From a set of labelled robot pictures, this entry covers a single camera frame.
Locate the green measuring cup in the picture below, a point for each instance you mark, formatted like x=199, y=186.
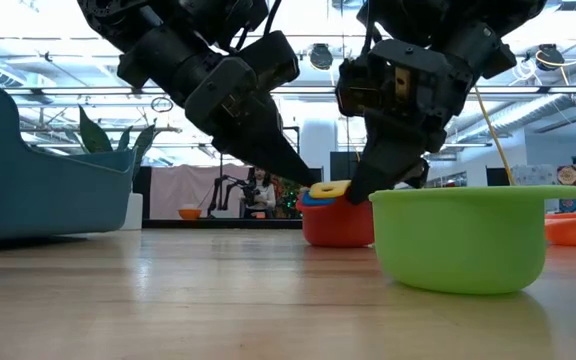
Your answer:
x=458, y=240

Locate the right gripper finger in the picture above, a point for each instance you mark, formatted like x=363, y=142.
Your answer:
x=385, y=165
x=416, y=175

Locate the artificial green plant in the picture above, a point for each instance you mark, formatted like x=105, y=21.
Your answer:
x=93, y=135

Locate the pink cloth curtain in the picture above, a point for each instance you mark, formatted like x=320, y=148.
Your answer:
x=183, y=190

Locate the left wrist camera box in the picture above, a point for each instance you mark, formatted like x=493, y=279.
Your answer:
x=273, y=55

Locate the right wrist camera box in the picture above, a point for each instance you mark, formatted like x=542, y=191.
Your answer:
x=498, y=52

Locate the orange bowl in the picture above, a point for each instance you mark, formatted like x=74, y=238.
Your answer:
x=189, y=214

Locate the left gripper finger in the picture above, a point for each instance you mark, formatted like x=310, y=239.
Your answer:
x=273, y=150

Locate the green decorated tree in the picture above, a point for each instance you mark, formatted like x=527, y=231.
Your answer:
x=288, y=200

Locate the white plant pot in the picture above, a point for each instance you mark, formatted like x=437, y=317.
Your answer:
x=133, y=212

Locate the blue measuring cup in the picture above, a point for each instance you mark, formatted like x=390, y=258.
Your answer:
x=318, y=201

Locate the person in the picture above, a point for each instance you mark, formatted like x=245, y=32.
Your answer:
x=265, y=195

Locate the red measuring cup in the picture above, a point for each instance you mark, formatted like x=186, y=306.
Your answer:
x=335, y=225

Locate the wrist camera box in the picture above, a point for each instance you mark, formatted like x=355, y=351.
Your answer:
x=273, y=55
x=498, y=52

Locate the teal plastic basket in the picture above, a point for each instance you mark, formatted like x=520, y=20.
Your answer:
x=43, y=190

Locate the yellow measuring cup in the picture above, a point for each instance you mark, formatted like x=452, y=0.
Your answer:
x=328, y=190

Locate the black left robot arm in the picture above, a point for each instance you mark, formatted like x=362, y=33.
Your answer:
x=158, y=45

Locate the black background robot arm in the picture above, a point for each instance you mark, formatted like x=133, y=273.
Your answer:
x=228, y=187

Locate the black monitor screen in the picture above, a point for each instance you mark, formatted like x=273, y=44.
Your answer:
x=345, y=167

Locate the colourful patchwork quilt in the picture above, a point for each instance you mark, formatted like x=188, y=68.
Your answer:
x=573, y=187

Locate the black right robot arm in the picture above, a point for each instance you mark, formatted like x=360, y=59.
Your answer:
x=443, y=20

